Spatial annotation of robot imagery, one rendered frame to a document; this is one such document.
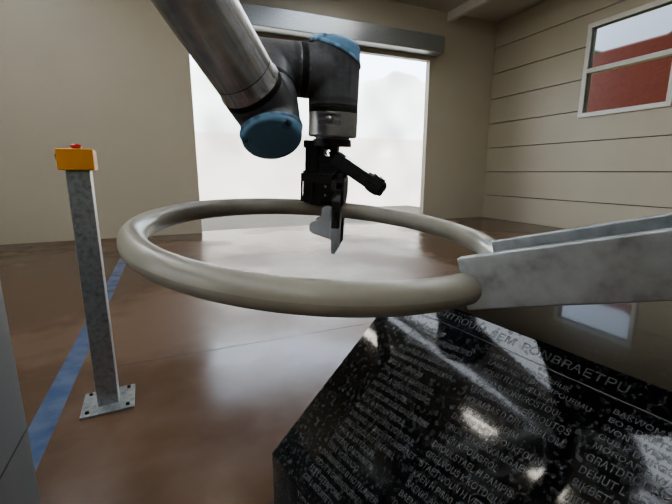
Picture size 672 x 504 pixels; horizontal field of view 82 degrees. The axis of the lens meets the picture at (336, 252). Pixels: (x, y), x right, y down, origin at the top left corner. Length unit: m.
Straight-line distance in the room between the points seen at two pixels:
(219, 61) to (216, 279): 0.30
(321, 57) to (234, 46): 0.22
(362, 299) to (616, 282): 0.19
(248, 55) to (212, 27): 0.05
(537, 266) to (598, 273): 0.04
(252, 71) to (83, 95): 6.35
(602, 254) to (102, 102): 6.69
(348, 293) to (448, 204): 8.43
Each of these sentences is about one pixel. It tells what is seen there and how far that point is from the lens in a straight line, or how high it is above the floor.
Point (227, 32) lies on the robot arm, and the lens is 0.53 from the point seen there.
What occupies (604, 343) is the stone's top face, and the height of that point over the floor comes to 0.81.
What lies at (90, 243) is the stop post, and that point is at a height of 0.72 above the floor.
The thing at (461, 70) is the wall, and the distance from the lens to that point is 8.99.
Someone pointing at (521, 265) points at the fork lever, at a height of 0.92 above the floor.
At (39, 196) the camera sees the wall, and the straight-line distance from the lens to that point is 6.92.
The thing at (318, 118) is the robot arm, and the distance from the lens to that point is 0.72.
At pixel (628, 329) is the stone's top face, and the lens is 0.60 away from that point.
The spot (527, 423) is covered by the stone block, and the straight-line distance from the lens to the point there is 0.48.
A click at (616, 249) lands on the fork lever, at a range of 0.35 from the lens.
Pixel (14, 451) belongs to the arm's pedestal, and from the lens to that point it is 1.12.
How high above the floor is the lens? 0.99
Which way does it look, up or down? 12 degrees down
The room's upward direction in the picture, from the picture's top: straight up
